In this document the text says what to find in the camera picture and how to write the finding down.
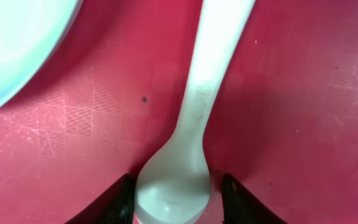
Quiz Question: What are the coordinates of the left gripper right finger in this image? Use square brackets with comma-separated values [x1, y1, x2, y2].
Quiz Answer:
[221, 174, 287, 224]

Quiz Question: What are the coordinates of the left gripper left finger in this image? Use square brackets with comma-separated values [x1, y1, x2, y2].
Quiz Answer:
[65, 174, 135, 224]

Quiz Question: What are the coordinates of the white plastic spoon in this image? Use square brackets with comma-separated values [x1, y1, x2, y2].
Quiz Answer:
[134, 0, 255, 224]

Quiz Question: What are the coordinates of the light blue round plate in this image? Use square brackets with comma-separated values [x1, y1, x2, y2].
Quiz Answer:
[0, 0, 83, 107]

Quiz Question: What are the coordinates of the red plastic serving tray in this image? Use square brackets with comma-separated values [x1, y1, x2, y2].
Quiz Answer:
[0, 0, 358, 223]

